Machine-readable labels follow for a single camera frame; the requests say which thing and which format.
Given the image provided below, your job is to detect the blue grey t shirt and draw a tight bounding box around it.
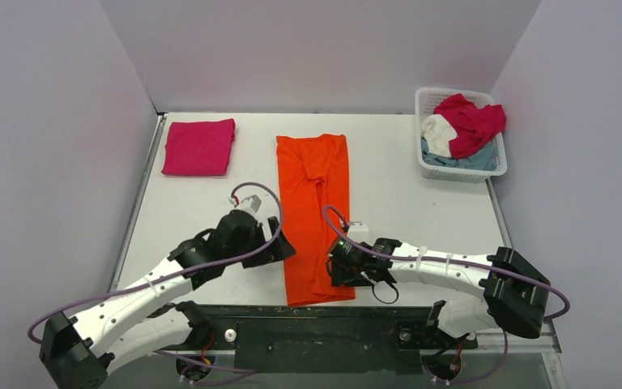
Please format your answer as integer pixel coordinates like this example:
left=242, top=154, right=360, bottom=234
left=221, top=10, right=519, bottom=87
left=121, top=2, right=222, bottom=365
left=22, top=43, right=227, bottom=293
left=420, top=139, right=498, bottom=171

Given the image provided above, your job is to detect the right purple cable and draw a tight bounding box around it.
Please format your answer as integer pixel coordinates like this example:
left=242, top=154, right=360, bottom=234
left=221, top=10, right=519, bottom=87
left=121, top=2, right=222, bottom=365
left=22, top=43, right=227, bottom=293
left=322, top=204, right=571, bottom=387

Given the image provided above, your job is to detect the orange t shirt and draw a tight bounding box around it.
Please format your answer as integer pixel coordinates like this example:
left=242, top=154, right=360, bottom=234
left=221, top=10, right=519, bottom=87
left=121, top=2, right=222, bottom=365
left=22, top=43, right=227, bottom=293
left=276, top=134, right=356, bottom=306

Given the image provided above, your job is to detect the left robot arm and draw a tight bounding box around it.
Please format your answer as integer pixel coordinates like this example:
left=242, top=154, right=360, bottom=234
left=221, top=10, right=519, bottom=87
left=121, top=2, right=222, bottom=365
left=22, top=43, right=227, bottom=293
left=40, top=210, right=296, bottom=388

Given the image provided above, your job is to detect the crimson t shirt in basket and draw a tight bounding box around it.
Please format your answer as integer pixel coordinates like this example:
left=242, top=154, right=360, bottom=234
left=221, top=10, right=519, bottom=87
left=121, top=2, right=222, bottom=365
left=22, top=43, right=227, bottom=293
left=433, top=93, right=506, bottom=159

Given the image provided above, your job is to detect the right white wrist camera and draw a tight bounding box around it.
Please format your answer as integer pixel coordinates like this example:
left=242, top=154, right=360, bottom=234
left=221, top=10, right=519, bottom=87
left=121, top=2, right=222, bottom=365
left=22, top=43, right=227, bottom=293
left=345, top=221, right=370, bottom=243

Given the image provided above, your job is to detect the white plastic laundry basket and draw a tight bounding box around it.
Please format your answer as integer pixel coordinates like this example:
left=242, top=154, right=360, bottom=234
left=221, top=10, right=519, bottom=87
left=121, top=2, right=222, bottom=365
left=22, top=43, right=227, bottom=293
left=415, top=88, right=508, bottom=182

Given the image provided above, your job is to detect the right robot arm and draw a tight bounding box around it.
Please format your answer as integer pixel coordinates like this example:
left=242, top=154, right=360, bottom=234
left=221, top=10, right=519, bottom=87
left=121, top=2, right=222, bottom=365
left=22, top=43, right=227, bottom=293
left=326, top=237, right=550, bottom=348

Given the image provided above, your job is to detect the white t shirt in basket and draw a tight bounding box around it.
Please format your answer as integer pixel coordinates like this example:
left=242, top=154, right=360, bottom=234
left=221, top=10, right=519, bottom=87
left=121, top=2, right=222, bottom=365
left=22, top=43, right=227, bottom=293
left=420, top=114, right=458, bottom=158

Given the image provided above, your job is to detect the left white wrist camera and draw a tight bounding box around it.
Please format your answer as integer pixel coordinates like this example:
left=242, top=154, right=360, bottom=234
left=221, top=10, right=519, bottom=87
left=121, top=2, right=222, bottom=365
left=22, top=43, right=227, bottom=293
left=229, top=194, right=262, bottom=216

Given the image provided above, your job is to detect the folded magenta t shirt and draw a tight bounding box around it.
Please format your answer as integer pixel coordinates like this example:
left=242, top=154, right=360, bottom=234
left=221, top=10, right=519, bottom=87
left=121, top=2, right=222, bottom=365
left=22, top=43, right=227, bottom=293
left=161, top=118, right=236, bottom=177

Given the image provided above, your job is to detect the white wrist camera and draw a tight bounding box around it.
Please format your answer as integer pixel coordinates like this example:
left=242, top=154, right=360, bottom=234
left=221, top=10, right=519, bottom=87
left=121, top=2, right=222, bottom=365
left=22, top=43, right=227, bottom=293
left=229, top=194, right=262, bottom=216
left=345, top=221, right=370, bottom=243

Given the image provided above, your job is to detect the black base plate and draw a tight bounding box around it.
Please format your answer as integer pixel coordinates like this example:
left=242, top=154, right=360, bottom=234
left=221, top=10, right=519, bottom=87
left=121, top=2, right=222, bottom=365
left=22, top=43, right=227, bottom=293
left=101, top=303, right=538, bottom=377

